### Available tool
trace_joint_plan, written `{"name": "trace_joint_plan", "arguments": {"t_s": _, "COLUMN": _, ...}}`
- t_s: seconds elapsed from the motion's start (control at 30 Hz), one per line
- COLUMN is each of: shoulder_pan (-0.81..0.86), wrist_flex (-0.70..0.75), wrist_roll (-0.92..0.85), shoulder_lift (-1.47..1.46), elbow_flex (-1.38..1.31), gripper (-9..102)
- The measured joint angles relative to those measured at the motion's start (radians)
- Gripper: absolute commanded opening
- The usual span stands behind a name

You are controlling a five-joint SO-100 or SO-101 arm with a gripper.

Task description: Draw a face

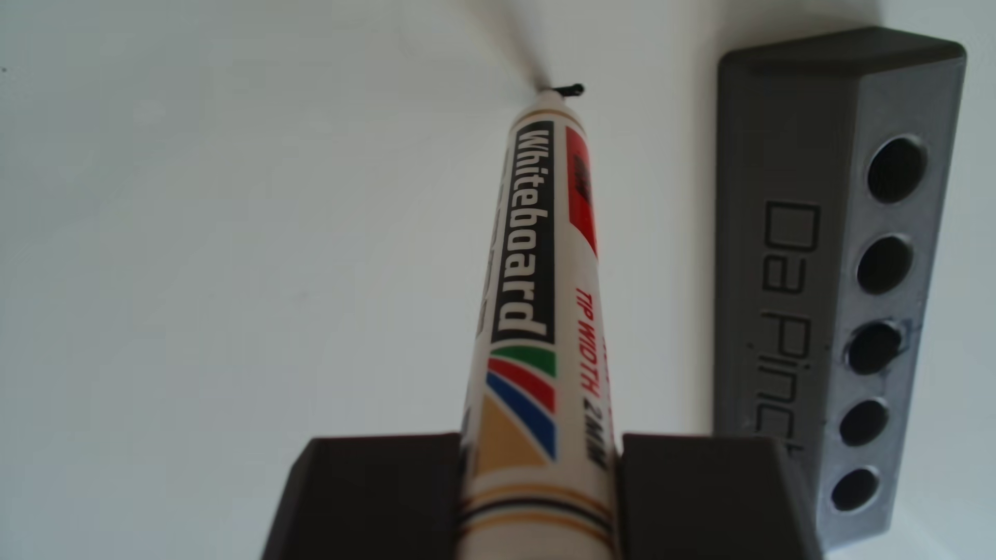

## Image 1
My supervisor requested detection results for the grey Da Pinchi marker holder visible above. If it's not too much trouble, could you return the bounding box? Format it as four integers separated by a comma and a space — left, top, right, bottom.
712, 25, 968, 549

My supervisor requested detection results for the white whiteboard marker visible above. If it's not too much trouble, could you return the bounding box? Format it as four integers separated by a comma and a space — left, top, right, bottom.
455, 84, 619, 560

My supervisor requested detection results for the whiteboard with aluminium frame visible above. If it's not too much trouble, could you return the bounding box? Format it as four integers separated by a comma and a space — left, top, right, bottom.
0, 0, 996, 560

